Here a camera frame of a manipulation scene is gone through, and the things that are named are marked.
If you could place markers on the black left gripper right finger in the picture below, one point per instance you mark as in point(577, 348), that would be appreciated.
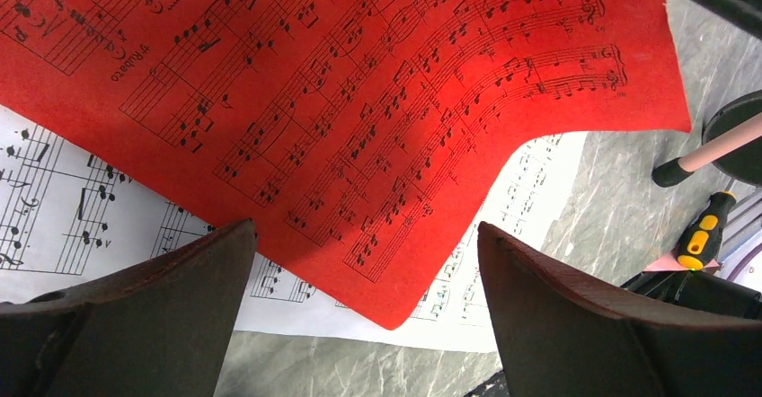
point(562, 332)

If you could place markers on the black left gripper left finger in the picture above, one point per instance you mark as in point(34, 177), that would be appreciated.
point(158, 328)

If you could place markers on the white sheet music paper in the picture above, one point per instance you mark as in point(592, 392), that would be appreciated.
point(67, 217)

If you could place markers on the black round disc stand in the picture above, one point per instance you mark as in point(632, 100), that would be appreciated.
point(729, 116)

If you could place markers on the pink music stand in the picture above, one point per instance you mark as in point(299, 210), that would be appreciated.
point(738, 149)

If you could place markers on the red sheet music booklet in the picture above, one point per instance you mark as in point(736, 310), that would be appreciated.
point(360, 136)

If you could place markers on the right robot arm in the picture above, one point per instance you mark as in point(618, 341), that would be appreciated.
point(701, 289)

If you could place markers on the green orange screwdriver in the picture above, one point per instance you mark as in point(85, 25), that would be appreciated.
point(701, 241)

